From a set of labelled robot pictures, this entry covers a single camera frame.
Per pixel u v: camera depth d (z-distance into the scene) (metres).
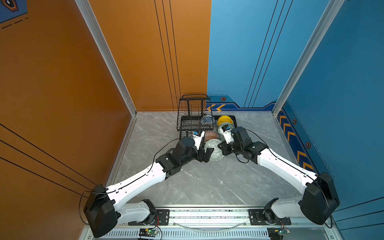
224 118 1.03
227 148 0.72
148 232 0.71
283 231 0.70
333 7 0.70
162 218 0.74
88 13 0.71
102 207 0.39
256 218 0.72
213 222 0.73
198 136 0.64
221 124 1.00
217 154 0.81
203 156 0.66
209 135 1.01
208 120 1.08
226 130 0.72
